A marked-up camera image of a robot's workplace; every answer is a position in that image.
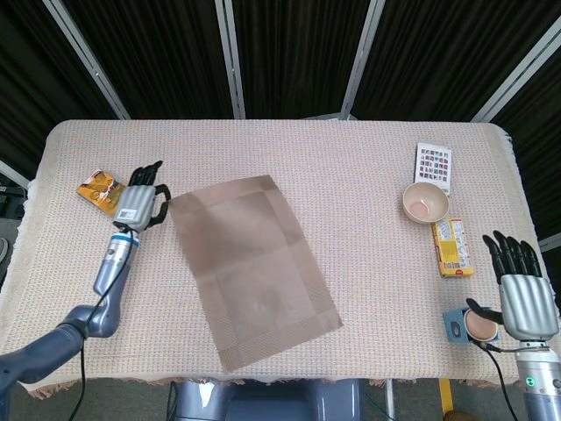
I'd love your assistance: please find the black equipment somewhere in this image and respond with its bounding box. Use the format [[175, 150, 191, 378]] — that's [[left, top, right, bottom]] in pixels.
[[0, 173, 27, 220]]

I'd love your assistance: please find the yellow snack box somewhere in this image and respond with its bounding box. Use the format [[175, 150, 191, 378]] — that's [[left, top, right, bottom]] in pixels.
[[430, 216, 476, 278]]

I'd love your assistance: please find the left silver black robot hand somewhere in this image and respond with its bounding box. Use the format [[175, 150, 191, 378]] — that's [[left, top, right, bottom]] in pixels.
[[112, 160, 172, 232]]

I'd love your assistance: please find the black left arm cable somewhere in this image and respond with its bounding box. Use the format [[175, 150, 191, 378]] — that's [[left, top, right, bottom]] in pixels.
[[74, 223, 132, 421]]

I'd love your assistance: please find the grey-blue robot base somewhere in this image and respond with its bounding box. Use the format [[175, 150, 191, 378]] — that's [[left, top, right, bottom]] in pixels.
[[173, 379, 365, 421]]

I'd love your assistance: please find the pink bowl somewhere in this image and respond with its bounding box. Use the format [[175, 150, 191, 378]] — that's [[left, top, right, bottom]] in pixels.
[[402, 182, 451, 225]]

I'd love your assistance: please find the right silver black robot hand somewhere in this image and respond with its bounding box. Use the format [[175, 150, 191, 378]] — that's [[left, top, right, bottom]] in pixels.
[[465, 230, 560, 341]]

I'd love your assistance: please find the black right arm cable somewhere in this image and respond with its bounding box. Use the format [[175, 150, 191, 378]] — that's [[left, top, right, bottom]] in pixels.
[[479, 340, 522, 421]]

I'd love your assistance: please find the orange snack box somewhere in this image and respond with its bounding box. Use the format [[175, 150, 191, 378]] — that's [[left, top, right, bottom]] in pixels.
[[75, 168, 128, 217]]

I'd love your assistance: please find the beige woven tablecloth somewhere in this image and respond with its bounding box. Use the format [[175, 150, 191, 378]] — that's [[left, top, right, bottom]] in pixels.
[[0, 118, 556, 401]]

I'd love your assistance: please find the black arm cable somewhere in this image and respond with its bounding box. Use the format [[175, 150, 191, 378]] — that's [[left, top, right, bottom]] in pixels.
[[74, 223, 132, 421], [479, 340, 522, 421]]

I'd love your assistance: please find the brown woven placemat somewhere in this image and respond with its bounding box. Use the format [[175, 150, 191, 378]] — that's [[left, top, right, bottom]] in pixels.
[[168, 174, 344, 374]]

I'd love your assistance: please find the blue box with round lid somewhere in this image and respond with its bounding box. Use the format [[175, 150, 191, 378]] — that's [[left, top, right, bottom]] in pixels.
[[442, 306, 501, 344]]

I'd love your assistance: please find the dark pleated curtain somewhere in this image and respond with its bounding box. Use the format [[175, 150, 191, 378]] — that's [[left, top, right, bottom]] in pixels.
[[0, 0, 561, 246]]

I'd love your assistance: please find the thin blue cable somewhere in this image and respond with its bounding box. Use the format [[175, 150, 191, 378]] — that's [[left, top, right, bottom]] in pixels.
[[363, 385, 387, 421]]

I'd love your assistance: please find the white box with picture grid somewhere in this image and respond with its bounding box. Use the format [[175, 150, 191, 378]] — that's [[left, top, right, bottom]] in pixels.
[[414, 142, 453, 196]]

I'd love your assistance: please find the yellow pole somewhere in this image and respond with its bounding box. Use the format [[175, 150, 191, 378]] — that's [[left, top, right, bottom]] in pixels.
[[439, 379, 453, 413]]

